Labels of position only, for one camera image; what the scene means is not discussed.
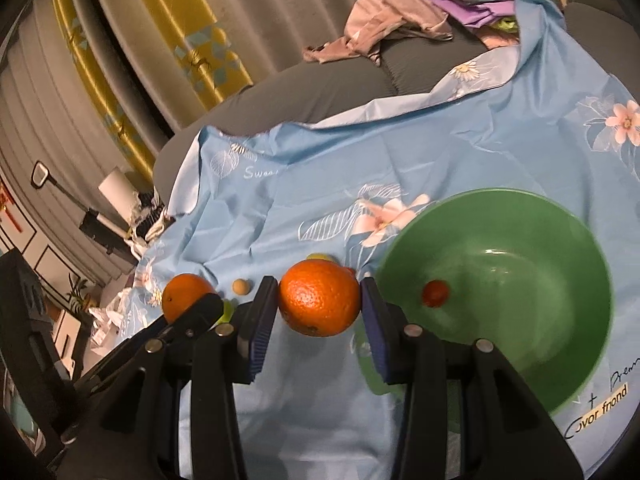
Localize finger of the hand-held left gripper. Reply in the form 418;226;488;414
74;292;224;402

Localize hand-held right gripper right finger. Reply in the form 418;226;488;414
360;276;584;480

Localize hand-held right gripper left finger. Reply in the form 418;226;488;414
60;275;280;480

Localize small orange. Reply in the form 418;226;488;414
161;273;217;324

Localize large orange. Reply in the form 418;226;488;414
277;260;362;338

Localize green bowl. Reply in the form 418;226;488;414
375;188;615;417

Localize potted plant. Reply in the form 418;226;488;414
67;276;98;313

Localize white crumpled bags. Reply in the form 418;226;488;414
89;287;136;348

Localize pile of dark clutter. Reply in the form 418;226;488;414
129;192;173;251

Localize white cylinder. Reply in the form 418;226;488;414
98;167;138;209

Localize blue floral bed sheet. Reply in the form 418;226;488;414
134;0;640;480

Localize grey sofa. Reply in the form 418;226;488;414
152;0;640;201

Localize grey and yellow curtain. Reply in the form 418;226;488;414
0;0;561;286

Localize pink cloth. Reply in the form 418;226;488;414
302;0;454;66

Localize purple cloth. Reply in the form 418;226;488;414
429;0;517;29

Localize red wall decoration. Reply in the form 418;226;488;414
0;180;23;233

